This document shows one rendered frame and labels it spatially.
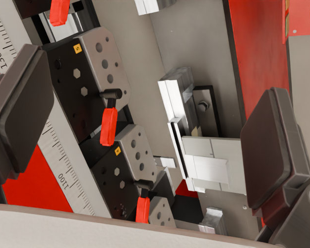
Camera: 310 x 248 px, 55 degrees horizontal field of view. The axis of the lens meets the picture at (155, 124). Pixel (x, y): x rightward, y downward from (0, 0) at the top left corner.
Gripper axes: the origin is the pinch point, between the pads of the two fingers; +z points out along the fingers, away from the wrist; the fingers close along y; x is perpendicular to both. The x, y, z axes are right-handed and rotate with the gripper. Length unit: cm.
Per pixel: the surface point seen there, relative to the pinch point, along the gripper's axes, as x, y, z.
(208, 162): -59, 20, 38
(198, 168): -64, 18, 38
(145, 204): -46.0, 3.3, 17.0
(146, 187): -44.3, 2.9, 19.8
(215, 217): -92, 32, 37
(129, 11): -92, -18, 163
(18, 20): -15.5, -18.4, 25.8
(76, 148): -32.6, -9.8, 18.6
